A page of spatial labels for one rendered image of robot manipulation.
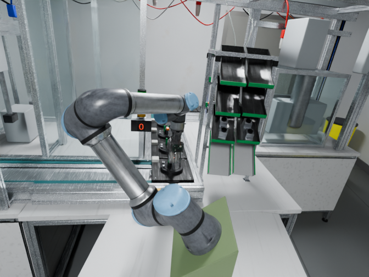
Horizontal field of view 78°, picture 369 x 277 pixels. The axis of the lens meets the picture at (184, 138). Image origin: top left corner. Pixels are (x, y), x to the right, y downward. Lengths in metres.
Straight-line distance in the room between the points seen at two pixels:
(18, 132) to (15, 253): 0.88
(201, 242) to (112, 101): 0.54
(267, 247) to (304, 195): 1.49
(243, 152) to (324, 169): 1.27
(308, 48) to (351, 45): 2.60
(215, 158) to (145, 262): 0.68
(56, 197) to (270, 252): 1.07
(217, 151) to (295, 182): 1.24
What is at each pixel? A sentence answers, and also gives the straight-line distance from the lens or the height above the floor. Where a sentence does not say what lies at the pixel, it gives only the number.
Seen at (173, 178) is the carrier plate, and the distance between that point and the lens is 1.31.
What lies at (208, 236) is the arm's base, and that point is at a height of 1.10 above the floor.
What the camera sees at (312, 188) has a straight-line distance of 2.64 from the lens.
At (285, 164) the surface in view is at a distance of 2.30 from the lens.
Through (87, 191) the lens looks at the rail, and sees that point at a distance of 1.29.
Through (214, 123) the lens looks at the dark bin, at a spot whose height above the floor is 1.25.
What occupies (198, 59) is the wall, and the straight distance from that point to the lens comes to 4.14.
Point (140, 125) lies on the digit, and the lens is 1.37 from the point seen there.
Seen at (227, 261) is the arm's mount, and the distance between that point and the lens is 0.83.
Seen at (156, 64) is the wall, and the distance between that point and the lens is 4.22.
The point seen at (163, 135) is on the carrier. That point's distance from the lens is 1.80.
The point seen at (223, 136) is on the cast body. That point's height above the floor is 1.23.
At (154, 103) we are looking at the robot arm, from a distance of 0.82.
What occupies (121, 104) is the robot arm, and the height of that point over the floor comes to 1.50.
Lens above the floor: 1.70
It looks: 24 degrees down
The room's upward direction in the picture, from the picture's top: 6 degrees clockwise
